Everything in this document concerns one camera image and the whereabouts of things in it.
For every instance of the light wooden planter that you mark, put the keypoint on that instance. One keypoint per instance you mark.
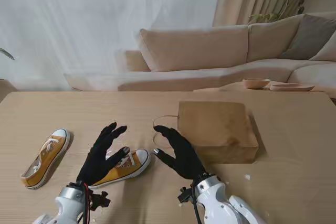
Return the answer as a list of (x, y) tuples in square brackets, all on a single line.
[(6, 87)]

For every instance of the low wooden coffee table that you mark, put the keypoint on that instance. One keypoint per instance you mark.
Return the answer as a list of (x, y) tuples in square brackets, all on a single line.
[(231, 87)]

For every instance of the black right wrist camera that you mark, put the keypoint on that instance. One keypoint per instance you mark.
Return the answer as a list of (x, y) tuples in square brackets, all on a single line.
[(185, 196)]

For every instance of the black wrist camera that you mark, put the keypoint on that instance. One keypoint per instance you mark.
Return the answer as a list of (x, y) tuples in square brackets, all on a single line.
[(185, 196), (101, 201)]

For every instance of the yellow canvas sneaker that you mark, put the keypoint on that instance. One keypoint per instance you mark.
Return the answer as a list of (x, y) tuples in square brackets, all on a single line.
[(46, 159), (131, 167)]

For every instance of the grey cushion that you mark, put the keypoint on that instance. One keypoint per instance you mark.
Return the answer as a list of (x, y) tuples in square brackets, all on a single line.
[(309, 37)]

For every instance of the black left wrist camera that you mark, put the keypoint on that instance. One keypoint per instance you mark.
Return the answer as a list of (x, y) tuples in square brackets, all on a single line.
[(101, 201)]

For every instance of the beige sofa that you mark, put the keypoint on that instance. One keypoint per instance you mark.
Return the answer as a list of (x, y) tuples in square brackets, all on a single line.
[(194, 51)]

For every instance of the shallow wooden tray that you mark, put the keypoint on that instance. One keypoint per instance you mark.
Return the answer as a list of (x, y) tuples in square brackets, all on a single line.
[(291, 87)]

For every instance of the brown paper bag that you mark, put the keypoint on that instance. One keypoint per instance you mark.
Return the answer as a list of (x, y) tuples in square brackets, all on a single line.
[(218, 127)]

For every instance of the wooden bowl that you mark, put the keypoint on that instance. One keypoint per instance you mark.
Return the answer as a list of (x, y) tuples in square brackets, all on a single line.
[(256, 83)]

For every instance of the small green plant leaves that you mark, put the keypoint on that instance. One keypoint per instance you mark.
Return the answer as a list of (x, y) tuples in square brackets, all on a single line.
[(6, 53)]

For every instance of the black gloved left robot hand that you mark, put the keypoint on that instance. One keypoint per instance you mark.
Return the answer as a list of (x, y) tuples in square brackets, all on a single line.
[(97, 158)]

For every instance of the sheer white curtain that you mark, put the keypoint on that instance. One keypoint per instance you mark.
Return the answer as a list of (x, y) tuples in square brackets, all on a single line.
[(78, 24)]

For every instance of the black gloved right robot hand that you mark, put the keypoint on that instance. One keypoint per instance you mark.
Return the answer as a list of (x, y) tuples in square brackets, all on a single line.
[(186, 158)]

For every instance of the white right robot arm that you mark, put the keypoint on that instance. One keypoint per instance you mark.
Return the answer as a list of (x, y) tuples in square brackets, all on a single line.
[(218, 203)]

